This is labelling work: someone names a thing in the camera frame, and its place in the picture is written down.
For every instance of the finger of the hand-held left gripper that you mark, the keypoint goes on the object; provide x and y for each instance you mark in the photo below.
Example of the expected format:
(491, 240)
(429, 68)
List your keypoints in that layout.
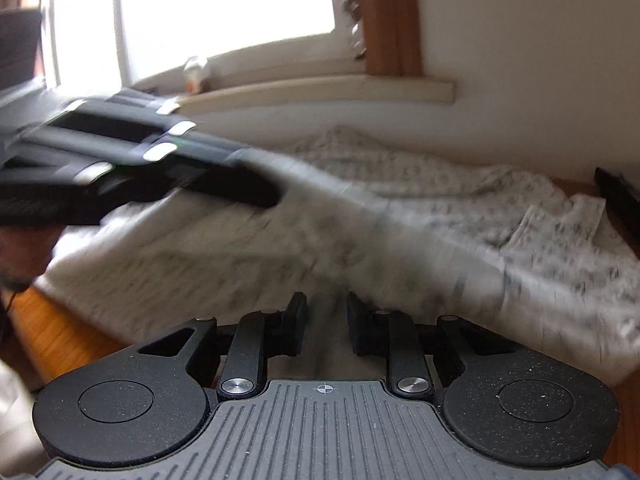
(200, 175)
(125, 115)

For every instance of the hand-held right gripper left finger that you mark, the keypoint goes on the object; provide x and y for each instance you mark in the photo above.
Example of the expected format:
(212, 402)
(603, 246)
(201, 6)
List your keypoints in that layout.
(297, 327)

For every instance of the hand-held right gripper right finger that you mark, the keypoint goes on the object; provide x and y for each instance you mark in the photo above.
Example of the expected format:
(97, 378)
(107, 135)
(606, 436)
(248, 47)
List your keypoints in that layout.
(357, 330)

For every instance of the white patterned pajama shirt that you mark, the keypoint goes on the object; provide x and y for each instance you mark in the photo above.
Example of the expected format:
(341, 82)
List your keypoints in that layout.
(400, 210)

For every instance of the person's left hand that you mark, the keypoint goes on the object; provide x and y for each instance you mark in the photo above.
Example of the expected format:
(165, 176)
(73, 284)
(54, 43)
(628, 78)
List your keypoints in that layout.
(25, 255)

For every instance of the plastic jar with orange label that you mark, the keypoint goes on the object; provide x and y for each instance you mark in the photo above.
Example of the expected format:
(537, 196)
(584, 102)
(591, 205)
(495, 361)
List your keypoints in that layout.
(196, 75)

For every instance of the dark monitor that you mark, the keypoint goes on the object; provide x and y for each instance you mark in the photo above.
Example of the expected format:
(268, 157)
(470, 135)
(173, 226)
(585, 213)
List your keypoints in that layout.
(17, 45)

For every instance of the window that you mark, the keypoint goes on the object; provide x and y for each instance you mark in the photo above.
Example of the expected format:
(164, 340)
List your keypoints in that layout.
(200, 10)

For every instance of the beige window sill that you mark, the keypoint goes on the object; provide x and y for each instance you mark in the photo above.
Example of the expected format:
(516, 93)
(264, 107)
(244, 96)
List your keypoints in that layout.
(325, 90)

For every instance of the beige cloth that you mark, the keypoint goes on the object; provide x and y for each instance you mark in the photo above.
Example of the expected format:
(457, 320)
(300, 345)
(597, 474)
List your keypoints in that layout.
(15, 410)

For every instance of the black folded cloth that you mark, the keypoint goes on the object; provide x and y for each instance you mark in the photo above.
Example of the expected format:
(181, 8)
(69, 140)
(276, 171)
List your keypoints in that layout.
(620, 195)

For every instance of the brown wooden window frame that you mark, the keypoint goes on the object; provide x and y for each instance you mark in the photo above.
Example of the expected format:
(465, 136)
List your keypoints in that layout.
(390, 15)

